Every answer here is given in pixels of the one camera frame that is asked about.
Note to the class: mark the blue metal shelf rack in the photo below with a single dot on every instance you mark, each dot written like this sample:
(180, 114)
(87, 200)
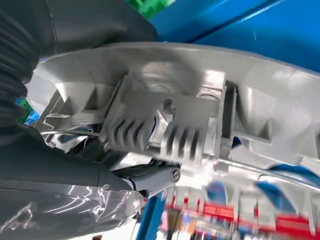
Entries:
(250, 26)

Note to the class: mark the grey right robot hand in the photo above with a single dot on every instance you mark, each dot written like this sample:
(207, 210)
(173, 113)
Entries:
(50, 198)

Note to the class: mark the green plastic crate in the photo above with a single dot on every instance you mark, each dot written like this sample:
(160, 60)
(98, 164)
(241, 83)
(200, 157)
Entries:
(149, 6)

